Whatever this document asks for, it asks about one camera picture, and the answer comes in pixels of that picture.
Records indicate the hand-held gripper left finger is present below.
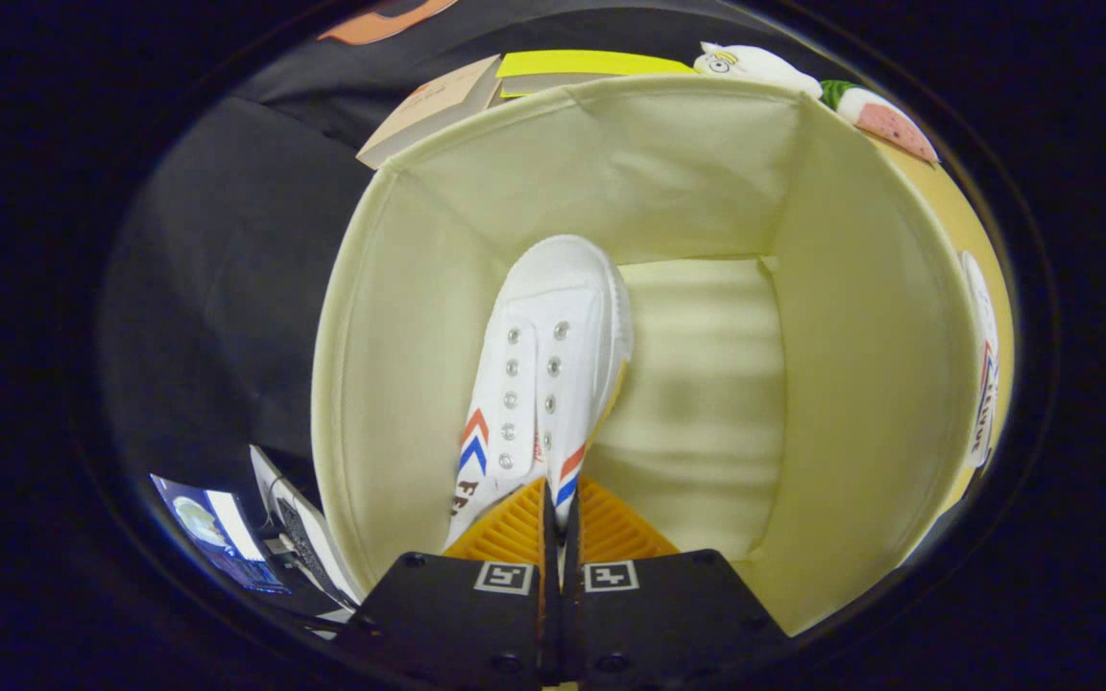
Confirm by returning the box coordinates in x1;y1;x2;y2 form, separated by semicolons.
334;477;562;688

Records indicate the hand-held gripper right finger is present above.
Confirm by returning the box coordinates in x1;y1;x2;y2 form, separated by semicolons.
563;477;792;688

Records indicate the cream fabric storage box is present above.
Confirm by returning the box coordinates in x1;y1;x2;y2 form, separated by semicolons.
311;75;986;636

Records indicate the white canvas shoe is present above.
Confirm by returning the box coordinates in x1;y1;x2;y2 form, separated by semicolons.
958;251;1000;471
443;235;634;553

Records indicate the white device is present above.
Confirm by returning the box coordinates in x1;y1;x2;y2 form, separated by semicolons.
249;444;362;610

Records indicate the computer monitor screen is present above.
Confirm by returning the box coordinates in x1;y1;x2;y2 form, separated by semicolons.
150;473;290;594

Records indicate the watermelon slice plush toy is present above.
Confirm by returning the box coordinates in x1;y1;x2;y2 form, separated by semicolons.
820;80;940;164

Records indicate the white plush toy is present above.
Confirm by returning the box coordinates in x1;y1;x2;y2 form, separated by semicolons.
693;41;823;100

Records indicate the yellow book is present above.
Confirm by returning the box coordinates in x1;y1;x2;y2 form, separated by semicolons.
495;50;698;97

